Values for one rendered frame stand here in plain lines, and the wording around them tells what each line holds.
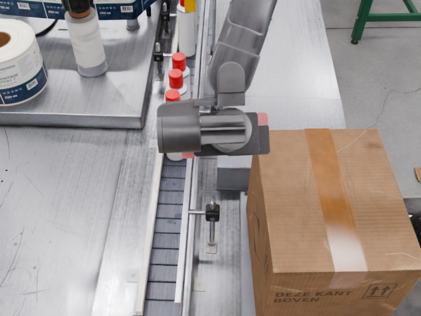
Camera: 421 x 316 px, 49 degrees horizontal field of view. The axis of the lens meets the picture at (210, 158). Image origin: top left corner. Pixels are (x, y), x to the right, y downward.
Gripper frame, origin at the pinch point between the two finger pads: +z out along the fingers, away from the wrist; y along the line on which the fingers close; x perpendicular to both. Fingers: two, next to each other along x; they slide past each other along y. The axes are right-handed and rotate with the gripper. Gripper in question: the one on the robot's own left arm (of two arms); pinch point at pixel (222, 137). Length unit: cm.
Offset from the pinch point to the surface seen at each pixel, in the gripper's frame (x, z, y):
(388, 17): -79, 194, -116
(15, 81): -20, 43, 52
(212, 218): 15.7, 14.8, 2.0
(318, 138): 0.6, 6.9, -18.7
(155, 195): 10.9, 24.2, 14.4
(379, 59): -55, 199, -111
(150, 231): 18.2, 18.2, 15.2
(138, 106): -12, 48, 20
